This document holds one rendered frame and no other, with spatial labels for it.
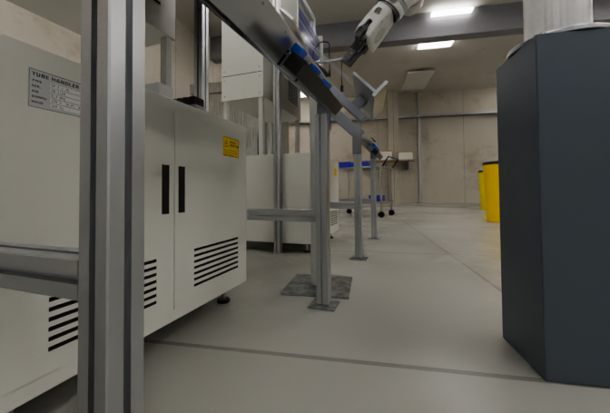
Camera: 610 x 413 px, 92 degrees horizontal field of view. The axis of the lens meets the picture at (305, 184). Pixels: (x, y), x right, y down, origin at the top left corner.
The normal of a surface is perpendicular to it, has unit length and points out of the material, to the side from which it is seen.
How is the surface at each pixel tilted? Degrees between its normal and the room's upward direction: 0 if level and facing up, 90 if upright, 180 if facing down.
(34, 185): 90
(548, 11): 90
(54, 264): 90
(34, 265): 90
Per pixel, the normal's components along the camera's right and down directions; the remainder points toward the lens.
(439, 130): -0.19, -0.02
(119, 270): 0.94, -0.02
